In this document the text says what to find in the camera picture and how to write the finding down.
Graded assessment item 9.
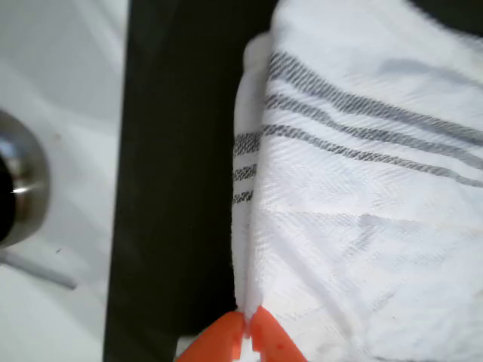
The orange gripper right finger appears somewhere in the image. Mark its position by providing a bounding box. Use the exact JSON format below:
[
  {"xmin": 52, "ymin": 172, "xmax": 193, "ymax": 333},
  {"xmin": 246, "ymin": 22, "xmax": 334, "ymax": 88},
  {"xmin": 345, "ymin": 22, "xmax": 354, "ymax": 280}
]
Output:
[{"xmin": 250, "ymin": 305, "xmax": 307, "ymax": 362}]

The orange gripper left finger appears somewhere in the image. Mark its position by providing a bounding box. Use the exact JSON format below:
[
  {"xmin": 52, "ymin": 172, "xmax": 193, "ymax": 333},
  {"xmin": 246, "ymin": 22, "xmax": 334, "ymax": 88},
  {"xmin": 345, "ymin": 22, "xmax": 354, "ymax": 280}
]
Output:
[{"xmin": 176, "ymin": 311, "xmax": 243, "ymax": 362}]

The white striped towel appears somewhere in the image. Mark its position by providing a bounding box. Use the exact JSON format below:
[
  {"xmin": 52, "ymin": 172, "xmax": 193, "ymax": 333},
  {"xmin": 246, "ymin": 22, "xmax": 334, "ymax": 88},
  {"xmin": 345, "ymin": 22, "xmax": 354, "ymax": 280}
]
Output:
[{"xmin": 229, "ymin": 0, "xmax": 483, "ymax": 362}]

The black desk mat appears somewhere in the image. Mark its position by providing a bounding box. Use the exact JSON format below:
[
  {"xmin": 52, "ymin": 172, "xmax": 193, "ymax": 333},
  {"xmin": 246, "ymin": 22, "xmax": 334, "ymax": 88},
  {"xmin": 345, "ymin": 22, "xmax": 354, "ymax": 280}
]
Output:
[{"xmin": 103, "ymin": 0, "xmax": 483, "ymax": 362}]

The white pen-like stick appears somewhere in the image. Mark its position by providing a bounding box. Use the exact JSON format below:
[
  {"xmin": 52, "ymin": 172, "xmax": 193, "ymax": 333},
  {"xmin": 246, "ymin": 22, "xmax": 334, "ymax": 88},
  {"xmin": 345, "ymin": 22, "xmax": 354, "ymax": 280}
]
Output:
[{"xmin": 0, "ymin": 249, "xmax": 78, "ymax": 291}]

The black steel-rimmed round object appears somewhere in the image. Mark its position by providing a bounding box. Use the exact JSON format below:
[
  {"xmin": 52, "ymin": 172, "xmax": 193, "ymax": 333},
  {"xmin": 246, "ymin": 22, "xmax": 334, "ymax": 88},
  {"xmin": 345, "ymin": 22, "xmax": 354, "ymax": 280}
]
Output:
[{"xmin": 0, "ymin": 109, "xmax": 51, "ymax": 250}]

